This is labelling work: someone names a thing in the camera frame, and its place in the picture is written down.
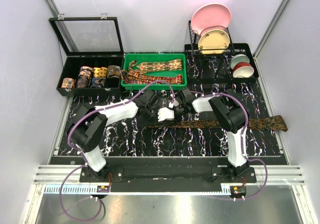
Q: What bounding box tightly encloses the aluminium frame rail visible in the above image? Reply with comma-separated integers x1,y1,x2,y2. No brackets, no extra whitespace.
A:
34,165,305,186

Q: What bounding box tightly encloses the pale green bowl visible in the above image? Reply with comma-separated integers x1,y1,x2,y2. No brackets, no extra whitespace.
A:
230,54,250,70

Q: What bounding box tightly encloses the rolled tie dark floral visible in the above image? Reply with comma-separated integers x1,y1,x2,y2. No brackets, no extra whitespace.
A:
75,76,91,89

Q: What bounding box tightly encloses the pink plate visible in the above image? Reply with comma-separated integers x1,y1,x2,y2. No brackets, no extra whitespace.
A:
190,3,232,34

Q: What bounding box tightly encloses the rolled tie pink paisley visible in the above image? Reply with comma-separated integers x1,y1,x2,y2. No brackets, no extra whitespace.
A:
78,66,94,78

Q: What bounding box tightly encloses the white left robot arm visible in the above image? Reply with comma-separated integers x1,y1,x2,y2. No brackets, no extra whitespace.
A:
67,90,161,182

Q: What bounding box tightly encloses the cream ikat pattern tie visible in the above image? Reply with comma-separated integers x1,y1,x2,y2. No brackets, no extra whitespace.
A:
128,59,183,74

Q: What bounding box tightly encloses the red bowl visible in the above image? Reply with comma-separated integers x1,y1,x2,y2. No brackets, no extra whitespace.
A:
232,62,255,78

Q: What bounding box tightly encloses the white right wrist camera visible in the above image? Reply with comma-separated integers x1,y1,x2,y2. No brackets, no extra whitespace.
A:
168,99,179,109

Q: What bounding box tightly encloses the black wire dish rack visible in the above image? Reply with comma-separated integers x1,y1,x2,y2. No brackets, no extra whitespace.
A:
188,21,235,55

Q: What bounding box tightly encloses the black tie storage box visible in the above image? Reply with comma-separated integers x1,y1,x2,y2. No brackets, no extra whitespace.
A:
56,55,124,97

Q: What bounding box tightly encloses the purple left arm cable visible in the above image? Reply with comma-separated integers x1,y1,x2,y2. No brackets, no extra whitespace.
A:
58,79,176,222

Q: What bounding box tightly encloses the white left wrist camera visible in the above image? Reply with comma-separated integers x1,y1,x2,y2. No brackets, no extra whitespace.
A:
157,107,175,122

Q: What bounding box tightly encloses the rolled tie brown olive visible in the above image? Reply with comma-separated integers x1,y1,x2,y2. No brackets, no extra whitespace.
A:
106,65,121,79

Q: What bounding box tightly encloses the glass box lid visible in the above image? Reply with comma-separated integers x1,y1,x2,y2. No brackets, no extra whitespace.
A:
49,16,124,56

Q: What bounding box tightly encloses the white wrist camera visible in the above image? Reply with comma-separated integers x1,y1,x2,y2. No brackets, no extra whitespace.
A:
157,107,175,122
168,99,179,109

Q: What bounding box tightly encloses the black key pattern tie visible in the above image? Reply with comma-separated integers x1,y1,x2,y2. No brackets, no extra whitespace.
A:
147,115,288,132

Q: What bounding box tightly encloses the yellow floral plate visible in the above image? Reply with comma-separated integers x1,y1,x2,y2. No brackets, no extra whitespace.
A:
198,29,231,55

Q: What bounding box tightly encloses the red multicolour checked tie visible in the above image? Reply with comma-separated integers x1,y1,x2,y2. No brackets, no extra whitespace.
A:
120,70,183,85

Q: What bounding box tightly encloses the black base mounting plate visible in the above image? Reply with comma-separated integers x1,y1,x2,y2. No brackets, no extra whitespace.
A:
79,165,257,184

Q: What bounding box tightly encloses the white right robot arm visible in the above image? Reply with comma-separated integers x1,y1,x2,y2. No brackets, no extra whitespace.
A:
173,87,250,183

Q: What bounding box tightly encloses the rolled tie blue orange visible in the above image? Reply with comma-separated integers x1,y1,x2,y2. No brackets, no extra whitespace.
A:
61,77,75,89

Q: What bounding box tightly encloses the black dish tray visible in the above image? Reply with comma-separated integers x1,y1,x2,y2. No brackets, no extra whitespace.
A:
184,43,259,85

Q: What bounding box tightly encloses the rolled tie yellow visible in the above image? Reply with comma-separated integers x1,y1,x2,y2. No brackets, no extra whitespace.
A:
93,67,108,78

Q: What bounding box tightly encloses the rolled tie dark blue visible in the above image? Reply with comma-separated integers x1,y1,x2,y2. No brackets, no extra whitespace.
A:
90,77,106,88

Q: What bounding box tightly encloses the green plastic tray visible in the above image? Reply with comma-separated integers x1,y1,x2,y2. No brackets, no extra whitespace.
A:
121,53,187,91

